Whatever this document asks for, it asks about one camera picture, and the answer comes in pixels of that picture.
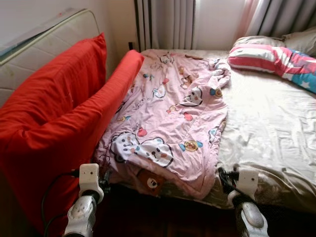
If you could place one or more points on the colourful striped bolster pillow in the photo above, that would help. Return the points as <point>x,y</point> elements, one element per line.
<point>271,57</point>

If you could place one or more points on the pink cartoon print blanket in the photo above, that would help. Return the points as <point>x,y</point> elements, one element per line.
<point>168,113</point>

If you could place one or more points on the beige patterned pillow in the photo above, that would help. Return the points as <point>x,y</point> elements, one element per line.
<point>259,40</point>

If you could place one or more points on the beige sheeted bed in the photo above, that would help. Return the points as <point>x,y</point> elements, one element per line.
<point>266,123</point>

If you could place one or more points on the grey striped curtain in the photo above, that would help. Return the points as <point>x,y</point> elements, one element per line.
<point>165,24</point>
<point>286,15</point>

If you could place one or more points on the beige propped pillow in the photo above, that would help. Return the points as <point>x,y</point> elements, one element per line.
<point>301,42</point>

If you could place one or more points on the large red cushion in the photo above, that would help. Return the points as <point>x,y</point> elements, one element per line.
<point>59,74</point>
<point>59,148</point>

